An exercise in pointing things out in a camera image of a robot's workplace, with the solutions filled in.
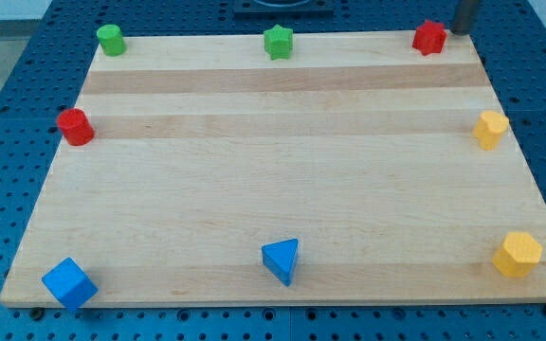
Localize red star block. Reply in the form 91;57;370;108
411;20;447;56

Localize green star block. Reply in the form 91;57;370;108
264;25;294;61

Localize yellow heart block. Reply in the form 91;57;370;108
472;111;510;151

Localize wooden board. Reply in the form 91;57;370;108
0;30;546;308

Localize blue triangle block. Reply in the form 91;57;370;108
261;238;299;287

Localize green cylinder block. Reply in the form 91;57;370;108
97;24;127;57

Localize red cylinder block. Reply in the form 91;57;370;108
56;108;95;146

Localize blue cube block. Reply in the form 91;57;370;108
42;258;98;312

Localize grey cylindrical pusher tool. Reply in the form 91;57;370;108
450;0;482;36

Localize yellow hexagon block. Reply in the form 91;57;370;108
492;231;543;278

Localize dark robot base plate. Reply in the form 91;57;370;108
232;0;336;17

